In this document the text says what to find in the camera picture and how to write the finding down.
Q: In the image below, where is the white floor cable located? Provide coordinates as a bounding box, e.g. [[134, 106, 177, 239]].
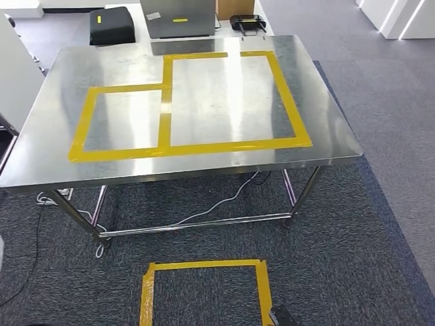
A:
[[35, 170, 261, 259]]

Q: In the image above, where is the black soft case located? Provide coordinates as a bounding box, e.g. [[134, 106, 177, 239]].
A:
[[89, 6, 137, 46]]

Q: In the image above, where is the black floor cable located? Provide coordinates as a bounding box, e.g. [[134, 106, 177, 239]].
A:
[[0, 198, 47, 309]]

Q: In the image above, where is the stainless steel workbench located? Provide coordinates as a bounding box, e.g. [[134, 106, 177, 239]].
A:
[[0, 35, 364, 251]]

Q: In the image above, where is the white cabinet panel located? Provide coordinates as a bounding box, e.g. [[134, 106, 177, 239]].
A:
[[0, 11, 45, 134]]

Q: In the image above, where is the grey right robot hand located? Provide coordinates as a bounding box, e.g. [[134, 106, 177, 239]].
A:
[[268, 304, 300, 326]]

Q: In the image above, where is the brown cardboard box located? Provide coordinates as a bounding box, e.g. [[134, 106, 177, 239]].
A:
[[216, 0, 255, 21]]

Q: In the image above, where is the white desk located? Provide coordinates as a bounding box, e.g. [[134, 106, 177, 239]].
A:
[[105, 0, 274, 43]]

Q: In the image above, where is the grey laptop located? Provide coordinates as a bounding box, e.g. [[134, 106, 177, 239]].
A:
[[140, 0, 217, 39]]

